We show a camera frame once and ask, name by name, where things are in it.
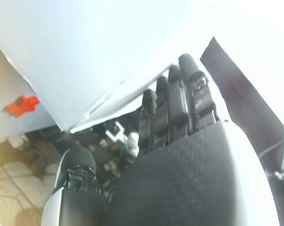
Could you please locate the brown cardboard box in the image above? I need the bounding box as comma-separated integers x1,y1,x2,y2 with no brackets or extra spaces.
0,0,178,135

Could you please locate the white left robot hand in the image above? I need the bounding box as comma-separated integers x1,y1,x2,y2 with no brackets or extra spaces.
40,53,281,226

